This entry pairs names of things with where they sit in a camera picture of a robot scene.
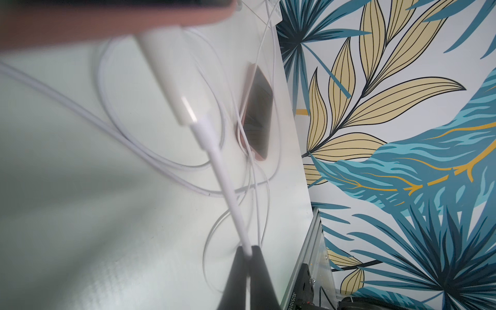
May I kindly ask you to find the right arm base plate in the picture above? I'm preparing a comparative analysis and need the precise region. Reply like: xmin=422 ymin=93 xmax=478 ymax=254
xmin=291 ymin=263 xmax=320 ymax=310

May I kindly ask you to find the aluminium front rail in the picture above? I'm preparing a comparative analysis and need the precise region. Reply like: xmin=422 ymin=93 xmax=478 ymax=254
xmin=281 ymin=208 xmax=338 ymax=309

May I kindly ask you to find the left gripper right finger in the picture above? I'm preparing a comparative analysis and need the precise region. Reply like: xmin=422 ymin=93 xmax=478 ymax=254
xmin=248 ymin=246 xmax=281 ymax=310

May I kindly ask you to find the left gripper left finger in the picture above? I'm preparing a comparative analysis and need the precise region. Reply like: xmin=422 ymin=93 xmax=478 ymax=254
xmin=217 ymin=247 xmax=248 ymax=310

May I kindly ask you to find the white charging cable phone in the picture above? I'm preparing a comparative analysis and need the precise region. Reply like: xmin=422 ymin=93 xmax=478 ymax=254
xmin=0 ymin=0 xmax=284 ymax=295
xmin=133 ymin=25 xmax=254 ymax=258

